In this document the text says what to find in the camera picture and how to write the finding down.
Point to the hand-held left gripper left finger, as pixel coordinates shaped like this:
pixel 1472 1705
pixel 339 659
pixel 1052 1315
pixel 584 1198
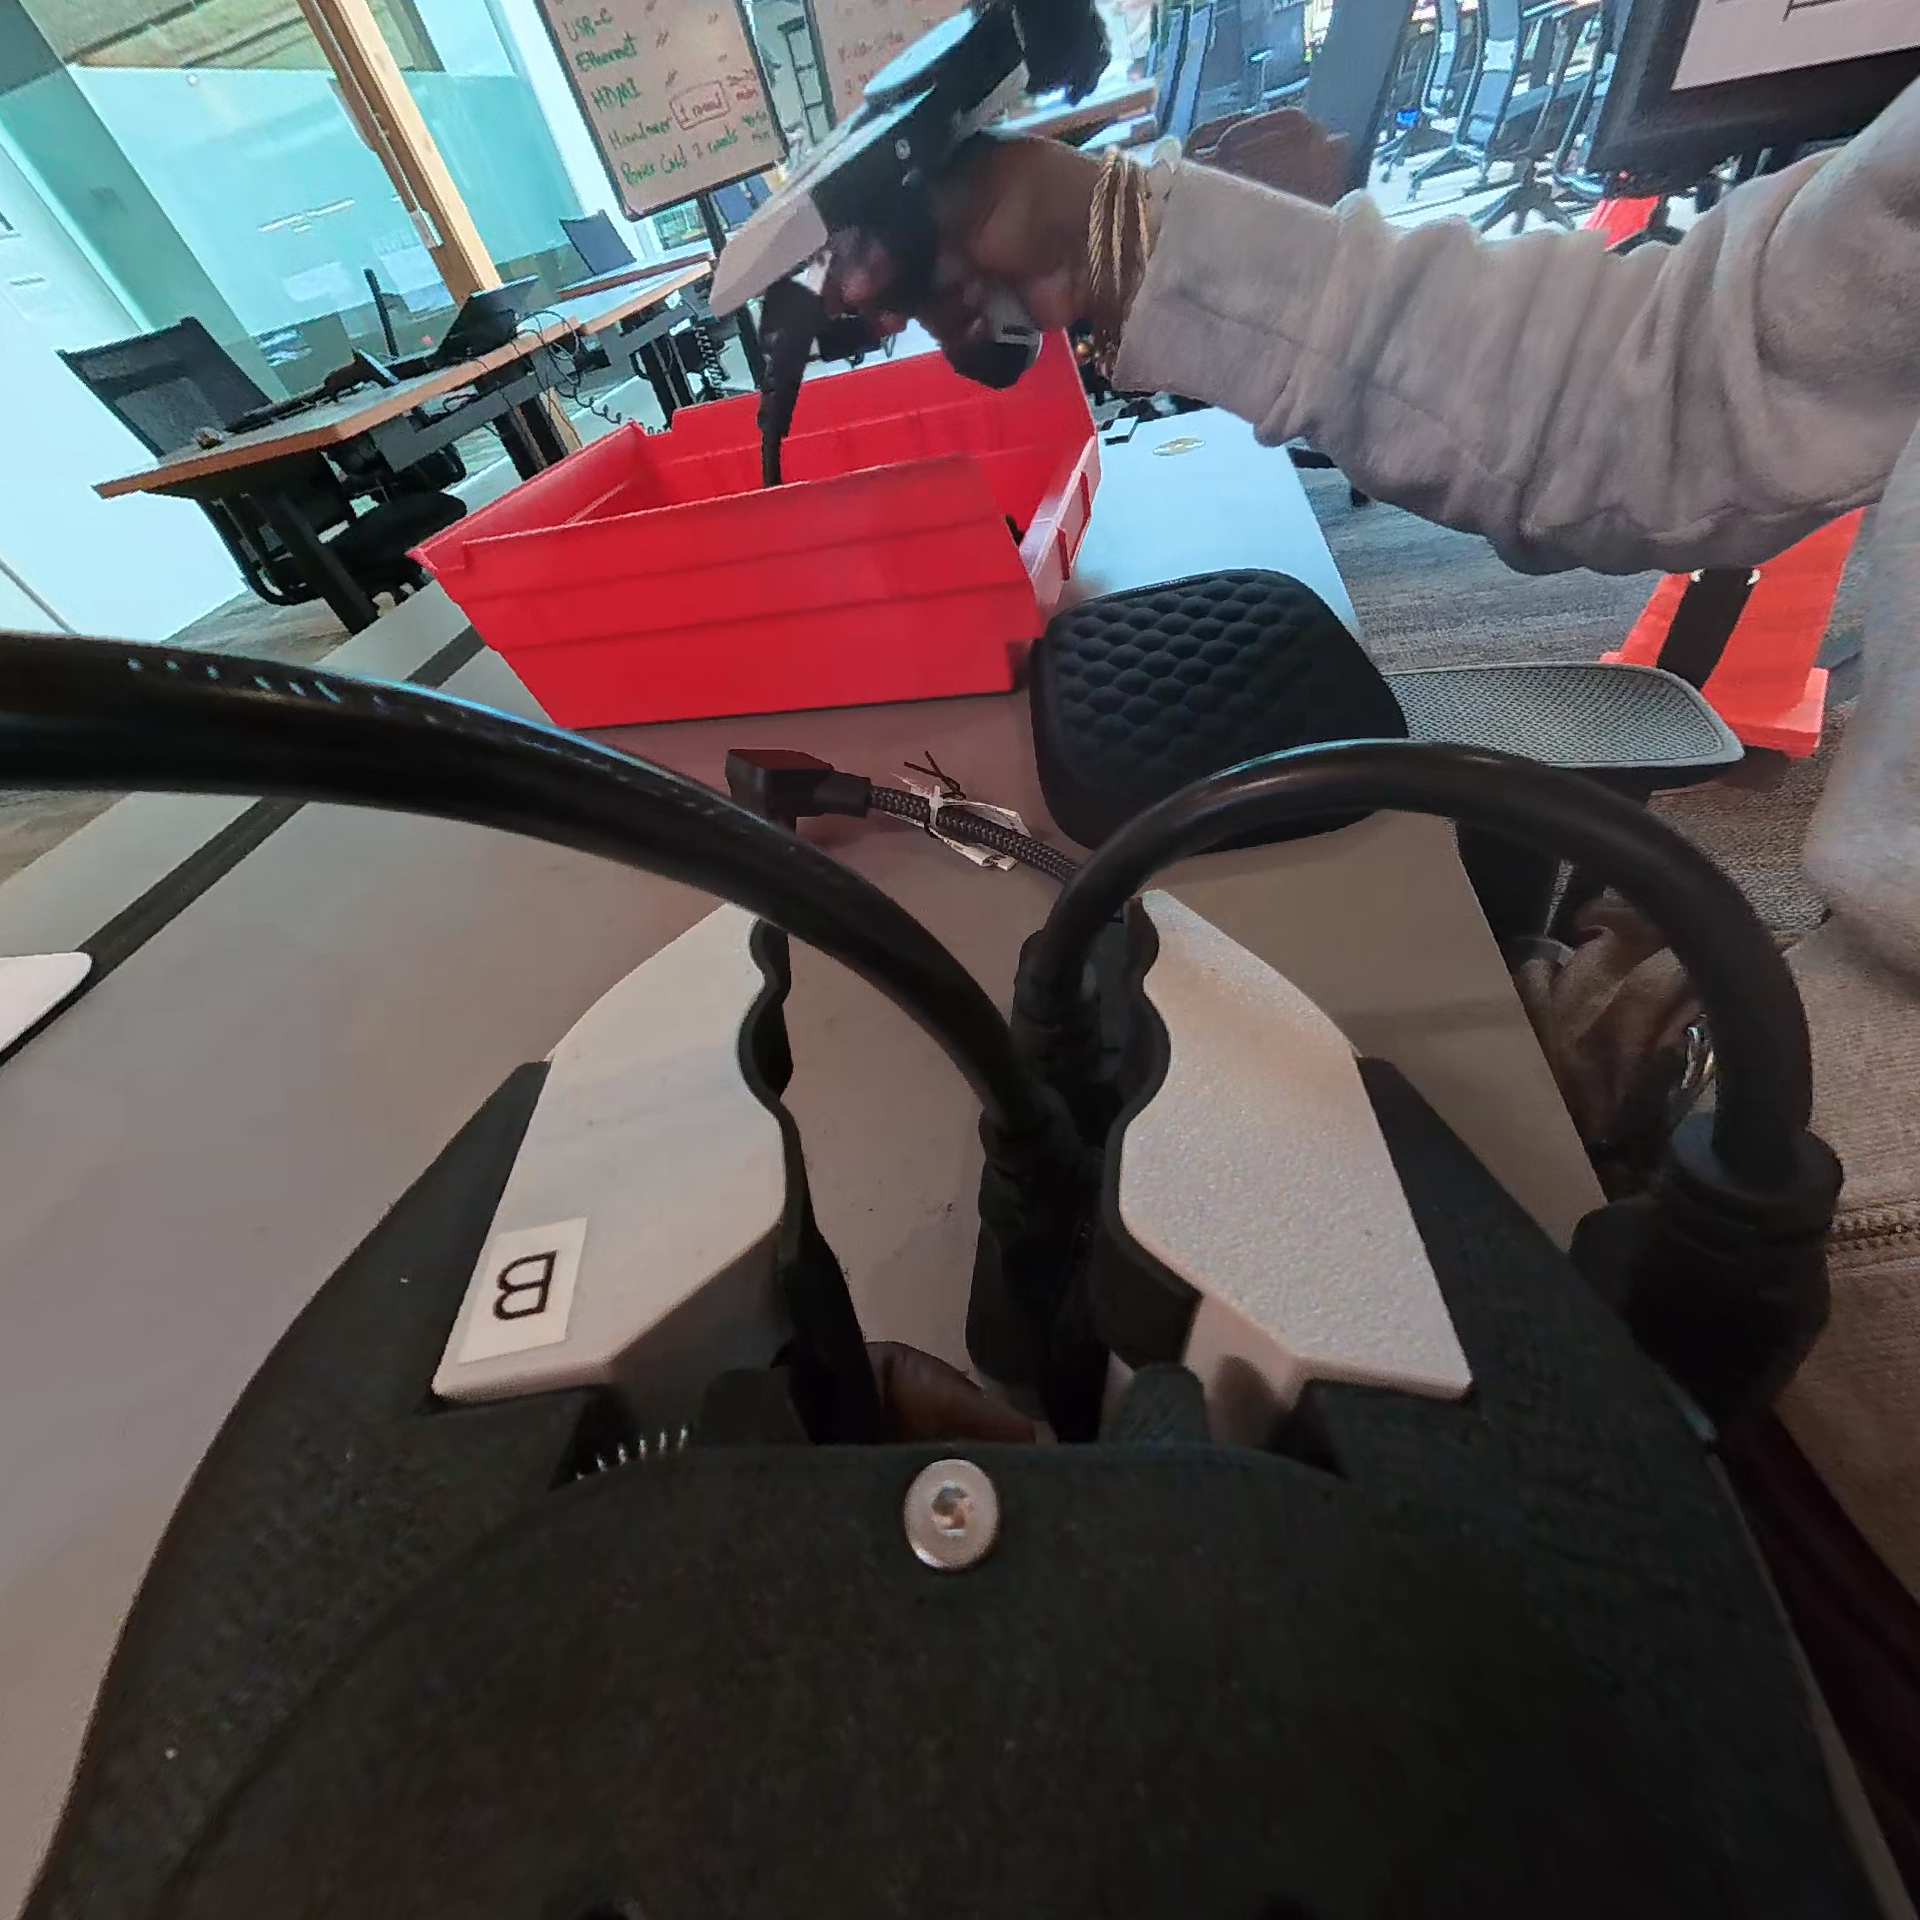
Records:
pixel 643 1142

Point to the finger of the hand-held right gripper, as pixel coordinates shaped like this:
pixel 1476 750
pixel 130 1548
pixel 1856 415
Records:
pixel 772 248

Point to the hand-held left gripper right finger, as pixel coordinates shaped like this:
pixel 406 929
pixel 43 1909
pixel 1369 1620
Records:
pixel 1274 1185

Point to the red plastic bin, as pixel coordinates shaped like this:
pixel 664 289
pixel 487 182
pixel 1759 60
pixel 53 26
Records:
pixel 750 600

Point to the person's right forearm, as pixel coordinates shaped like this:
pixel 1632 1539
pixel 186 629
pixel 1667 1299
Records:
pixel 1502 345

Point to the person's right hand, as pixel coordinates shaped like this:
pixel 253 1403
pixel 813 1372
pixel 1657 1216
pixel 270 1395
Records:
pixel 1036 223

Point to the whiteboard with writing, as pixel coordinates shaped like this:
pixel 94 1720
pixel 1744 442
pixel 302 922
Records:
pixel 856 23
pixel 643 90

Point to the black laptop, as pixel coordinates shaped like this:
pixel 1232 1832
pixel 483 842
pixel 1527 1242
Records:
pixel 487 318

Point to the black honeycomb textured case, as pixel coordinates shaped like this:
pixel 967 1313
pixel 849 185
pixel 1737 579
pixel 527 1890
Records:
pixel 1200 675

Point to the office chair grey mesh armrest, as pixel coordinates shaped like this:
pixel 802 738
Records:
pixel 1562 720

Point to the row of office chairs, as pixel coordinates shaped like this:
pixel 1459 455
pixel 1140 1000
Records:
pixel 1502 105

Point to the wooden top desk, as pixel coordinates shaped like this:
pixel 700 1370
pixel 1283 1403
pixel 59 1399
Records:
pixel 196 458

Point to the black office chair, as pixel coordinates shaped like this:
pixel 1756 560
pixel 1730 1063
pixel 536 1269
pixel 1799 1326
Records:
pixel 163 385

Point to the white paper sheet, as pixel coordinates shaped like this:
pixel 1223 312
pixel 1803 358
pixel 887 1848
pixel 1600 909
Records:
pixel 29 999

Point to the orange traffic cone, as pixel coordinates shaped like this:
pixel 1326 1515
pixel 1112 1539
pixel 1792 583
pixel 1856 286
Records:
pixel 1783 660
pixel 1622 222

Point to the black framed screen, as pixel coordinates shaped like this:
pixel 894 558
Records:
pixel 1650 90

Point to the wooden post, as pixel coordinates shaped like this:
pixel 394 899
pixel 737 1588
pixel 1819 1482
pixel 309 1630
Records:
pixel 392 136

